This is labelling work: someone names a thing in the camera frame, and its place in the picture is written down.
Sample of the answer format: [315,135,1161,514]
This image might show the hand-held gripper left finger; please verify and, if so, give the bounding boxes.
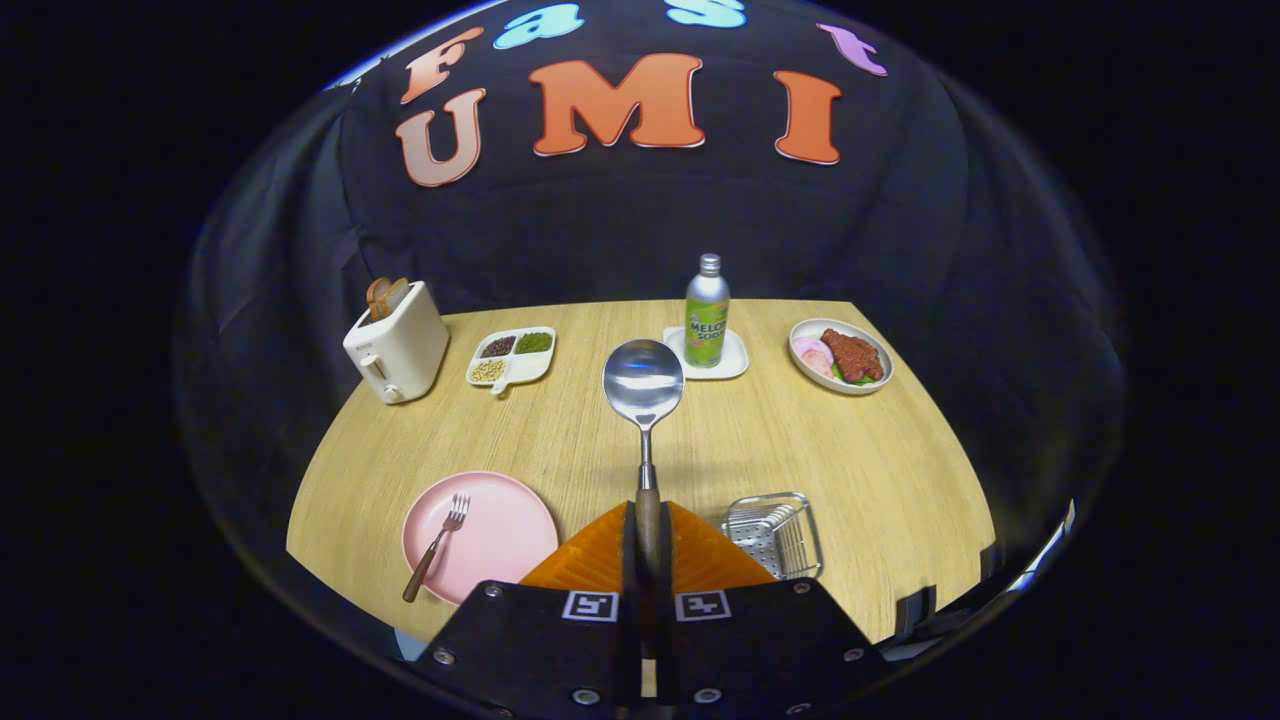
[415,500,641,716]

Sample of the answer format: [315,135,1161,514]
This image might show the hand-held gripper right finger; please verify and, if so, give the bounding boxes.
[658,500,891,716]

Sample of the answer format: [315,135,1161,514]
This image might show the wooden handle metal fork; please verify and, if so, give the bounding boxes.
[402,493,471,604]

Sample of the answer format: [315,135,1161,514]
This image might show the wooden handle metal spoon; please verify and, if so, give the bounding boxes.
[602,338,686,586]

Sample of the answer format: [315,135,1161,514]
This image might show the pink round plate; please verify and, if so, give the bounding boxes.
[402,471,560,607]

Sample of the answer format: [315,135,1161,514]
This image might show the white square coaster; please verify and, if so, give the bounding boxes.
[662,326,750,381]

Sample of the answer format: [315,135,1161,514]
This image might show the white divided dish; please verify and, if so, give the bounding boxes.
[466,326,557,397]

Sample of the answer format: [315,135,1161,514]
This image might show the grey round food plate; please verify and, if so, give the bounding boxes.
[788,318,894,396]

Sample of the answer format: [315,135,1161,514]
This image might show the green label soda bottle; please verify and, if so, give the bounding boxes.
[685,253,731,369]

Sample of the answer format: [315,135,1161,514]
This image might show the black table clamp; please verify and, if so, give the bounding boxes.
[895,585,938,641]

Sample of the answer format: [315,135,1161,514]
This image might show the pink ham slices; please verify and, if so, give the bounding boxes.
[792,336,836,379]

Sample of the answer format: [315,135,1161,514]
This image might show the red meat patty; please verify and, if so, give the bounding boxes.
[822,328,885,384]

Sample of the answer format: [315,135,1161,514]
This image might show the cream toaster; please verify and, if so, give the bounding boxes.
[343,281,451,405]

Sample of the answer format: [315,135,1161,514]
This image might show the brown toast slice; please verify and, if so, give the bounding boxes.
[366,276,411,323]

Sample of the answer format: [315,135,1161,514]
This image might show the metal wire cutlery rack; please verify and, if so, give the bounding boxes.
[720,491,824,582]

